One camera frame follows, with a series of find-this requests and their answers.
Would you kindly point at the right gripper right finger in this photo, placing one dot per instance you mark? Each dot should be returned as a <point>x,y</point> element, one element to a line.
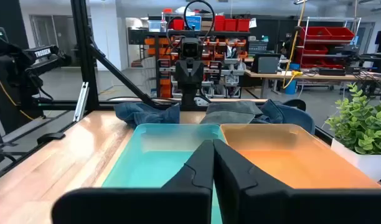
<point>287,207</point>

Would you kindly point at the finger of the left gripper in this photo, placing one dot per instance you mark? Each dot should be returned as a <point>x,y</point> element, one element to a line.
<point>197,73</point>
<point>182,73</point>

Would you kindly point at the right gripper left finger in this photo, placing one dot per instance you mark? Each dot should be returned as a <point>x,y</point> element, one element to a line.
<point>140,205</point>

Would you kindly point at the grey cloth hat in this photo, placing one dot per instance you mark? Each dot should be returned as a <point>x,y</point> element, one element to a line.
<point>231,113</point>

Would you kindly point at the black Trossen-labelled robot arm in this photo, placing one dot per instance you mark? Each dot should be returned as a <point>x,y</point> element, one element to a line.
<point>42,53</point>

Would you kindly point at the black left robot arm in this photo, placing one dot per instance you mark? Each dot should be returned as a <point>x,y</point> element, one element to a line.
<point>189,99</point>

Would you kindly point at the black shelf with orange bins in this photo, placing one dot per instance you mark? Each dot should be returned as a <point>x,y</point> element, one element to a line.
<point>156,67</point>

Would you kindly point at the red storage bin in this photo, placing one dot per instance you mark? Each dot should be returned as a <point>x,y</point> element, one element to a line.
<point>243,25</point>
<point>230,25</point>
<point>341,32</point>
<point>220,23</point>
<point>178,24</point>
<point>315,32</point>
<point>315,49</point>

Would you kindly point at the blue box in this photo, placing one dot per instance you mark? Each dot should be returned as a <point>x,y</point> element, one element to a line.
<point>195,23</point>

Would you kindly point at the spray bottle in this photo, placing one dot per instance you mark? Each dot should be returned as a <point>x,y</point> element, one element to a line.
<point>163,26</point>

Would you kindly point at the translucent orange plastic bin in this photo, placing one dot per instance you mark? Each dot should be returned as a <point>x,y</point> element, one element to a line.
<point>287,155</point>

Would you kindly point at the translucent teal plastic bin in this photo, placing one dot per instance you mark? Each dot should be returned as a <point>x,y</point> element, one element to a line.
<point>153,155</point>

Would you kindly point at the clear plastic box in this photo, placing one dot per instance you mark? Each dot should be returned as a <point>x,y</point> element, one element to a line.
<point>153,26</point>

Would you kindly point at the dark grey monitor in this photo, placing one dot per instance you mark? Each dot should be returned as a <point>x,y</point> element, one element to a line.
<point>266,63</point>

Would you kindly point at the wooden work desk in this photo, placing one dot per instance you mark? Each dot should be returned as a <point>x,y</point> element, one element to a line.
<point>271,75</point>

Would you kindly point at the blue waste bin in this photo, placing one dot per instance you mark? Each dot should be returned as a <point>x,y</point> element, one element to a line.
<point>291,87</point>

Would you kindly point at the green plant in white pot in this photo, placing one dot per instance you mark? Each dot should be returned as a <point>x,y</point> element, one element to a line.
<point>361,130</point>

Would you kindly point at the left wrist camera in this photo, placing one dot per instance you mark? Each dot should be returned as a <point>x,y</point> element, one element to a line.
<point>191,49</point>

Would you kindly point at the black aluminium rig frame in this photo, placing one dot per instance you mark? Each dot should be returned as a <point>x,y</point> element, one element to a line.
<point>83,46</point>

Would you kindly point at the silver metal bracket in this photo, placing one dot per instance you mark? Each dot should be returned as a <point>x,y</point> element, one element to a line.
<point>81,102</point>

